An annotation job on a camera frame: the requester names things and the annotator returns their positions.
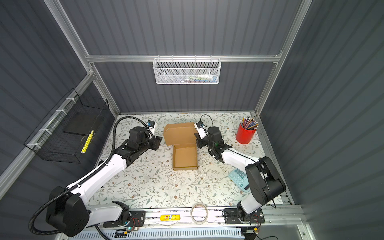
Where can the black foam pad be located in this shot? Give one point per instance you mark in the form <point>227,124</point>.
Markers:
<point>82,124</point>

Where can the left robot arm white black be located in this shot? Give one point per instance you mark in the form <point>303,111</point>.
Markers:
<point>67,209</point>

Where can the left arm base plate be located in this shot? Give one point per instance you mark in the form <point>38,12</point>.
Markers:
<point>136,219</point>

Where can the yellow striped tool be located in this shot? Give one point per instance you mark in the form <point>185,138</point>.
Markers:
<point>87,143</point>

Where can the markers in white basket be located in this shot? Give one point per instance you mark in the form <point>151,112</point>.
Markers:
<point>204,78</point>

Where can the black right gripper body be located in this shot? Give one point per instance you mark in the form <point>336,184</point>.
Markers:
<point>205,142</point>

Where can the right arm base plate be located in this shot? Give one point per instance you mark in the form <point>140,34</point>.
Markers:
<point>234,216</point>

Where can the bundle of coloured pencils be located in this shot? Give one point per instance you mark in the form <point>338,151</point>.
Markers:
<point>249,123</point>

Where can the brown cardboard box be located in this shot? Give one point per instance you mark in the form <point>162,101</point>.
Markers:
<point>182,138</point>

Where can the black wire mesh basket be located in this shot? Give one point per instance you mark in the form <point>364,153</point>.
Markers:
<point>67,135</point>

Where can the yellow spirit level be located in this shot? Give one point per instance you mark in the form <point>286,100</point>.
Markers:
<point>170,217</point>

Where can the white wire mesh basket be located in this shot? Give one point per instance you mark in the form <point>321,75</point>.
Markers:
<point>169,71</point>

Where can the red metal pencil cup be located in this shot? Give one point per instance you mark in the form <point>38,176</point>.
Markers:
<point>244,136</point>

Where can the clear tape roll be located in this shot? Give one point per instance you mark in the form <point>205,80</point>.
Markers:
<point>199,213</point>

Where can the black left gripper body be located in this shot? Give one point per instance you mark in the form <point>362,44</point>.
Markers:
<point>153,144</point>

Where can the teal calculator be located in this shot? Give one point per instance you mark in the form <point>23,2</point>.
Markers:
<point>240,179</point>

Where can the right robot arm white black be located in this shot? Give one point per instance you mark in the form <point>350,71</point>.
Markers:
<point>265,181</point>

